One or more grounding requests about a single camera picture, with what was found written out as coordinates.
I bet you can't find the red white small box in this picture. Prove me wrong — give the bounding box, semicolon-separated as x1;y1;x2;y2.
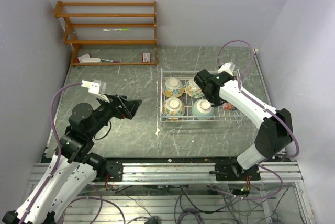
142;52;150;63

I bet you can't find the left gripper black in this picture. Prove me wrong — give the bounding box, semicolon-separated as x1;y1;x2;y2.
87;92;141;137

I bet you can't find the wooden three-tier shelf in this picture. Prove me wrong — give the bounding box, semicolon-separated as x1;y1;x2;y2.
54;1;159;66

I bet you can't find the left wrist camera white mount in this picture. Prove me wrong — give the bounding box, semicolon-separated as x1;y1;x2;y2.
81;80;109;103

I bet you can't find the blue yellow patterned bowl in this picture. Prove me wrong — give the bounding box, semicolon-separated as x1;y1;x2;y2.
163;77;185;98

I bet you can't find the red white patterned bowl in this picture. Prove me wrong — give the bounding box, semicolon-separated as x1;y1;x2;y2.
223;102;237;111

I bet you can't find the pink white pen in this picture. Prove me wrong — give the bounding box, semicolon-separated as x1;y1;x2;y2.
101;58;120;63

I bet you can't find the light teal glazed bowl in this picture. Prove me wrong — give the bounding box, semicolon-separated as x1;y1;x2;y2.
192;99;215;120

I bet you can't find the white eraser block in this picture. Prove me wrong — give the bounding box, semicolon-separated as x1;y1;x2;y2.
81;58;102;64

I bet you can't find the green white pen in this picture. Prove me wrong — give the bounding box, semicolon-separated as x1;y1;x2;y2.
103;28;129;32

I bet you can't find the orange flower bowl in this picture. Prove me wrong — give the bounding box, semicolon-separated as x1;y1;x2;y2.
184;79;204;98

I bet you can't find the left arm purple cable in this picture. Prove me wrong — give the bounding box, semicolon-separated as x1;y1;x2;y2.
18;82;84;222

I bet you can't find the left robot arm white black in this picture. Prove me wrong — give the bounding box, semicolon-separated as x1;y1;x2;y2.
2;95;142;223

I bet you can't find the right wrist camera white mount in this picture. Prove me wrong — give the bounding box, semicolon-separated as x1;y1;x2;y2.
217;62;236;76

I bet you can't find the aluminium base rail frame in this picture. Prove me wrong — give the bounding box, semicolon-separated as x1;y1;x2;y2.
29;157;316;223

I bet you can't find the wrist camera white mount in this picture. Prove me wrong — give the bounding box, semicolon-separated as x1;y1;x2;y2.
81;80;109;103
217;62;236;76

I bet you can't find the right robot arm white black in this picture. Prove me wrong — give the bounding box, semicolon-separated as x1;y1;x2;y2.
194;70;293;180

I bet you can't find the white wire dish rack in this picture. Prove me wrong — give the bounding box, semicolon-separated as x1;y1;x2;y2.
160;70;244;122

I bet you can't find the orange leaf bird bowl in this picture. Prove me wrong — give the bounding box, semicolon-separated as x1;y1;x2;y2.
162;97;186;121

